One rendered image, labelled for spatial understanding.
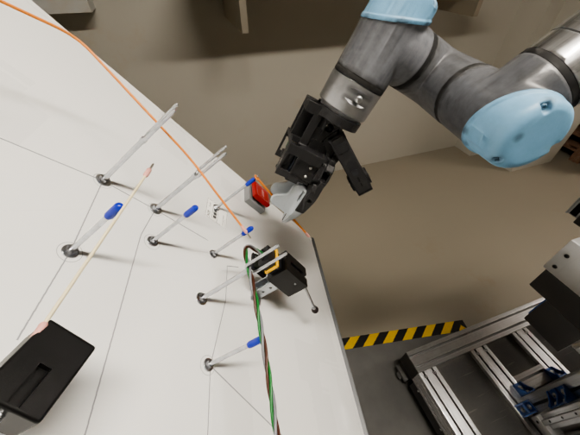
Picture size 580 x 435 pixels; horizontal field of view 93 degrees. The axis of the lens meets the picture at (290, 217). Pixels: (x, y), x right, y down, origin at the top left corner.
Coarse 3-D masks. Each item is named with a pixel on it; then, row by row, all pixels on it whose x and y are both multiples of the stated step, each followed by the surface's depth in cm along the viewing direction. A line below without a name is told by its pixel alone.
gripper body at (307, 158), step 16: (304, 112) 39; (320, 112) 38; (288, 128) 44; (304, 128) 41; (320, 128) 40; (336, 128) 40; (352, 128) 38; (288, 144) 40; (304, 144) 40; (320, 144) 41; (288, 160) 41; (304, 160) 40; (320, 160) 40; (336, 160) 42; (288, 176) 42; (304, 176) 42; (320, 176) 42
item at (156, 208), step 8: (224, 152) 34; (208, 160) 36; (216, 160) 34; (200, 168) 36; (208, 168) 35; (192, 176) 36; (184, 184) 36; (176, 192) 37; (168, 200) 38; (152, 208) 38; (160, 208) 39
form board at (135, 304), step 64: (0, 64) 31; (64, 64) 40; (0, 128) 28; (64, 128) 34; (128, 128) 43; (0, 192) 25; (64, 192) 29; (128, 192) 36; (192, 192) 48; (0, 256) 22; (64, 256) 26; (128, 256) 32; (192, 256) 40; (0, 320) 20; (64, 320) 23; (128, 320) 28; (192, 320) 34; (256, 320) 44; (320, 320) 62; (128, 384) 25; (192, 384) 30; (256, 384) 37; (320, 384) 49
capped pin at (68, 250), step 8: (112, 208) 24; (120, 208) 24; (104, 216) 24; (112, 216) 24; (96, 224) 25; (88, 232) 25; (80, 240) 26; (64, 248) 26; (72, 248) 26; (72, 256) 27
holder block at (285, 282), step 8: (288, 256) 45; (288, 264) 43; (296, 264) 46; (280, 272) 42; (288, 272) 42; (296, 272) 44; (304, 272) 47; (272, 280) 43; (280, 280) 43; (288, 280) 44; (296, 280) 44; (304, 280) 45; (280, 288) 45; (288, 288) 45; (296, 288) 45; (304, 288) 45; (288, 296) 46
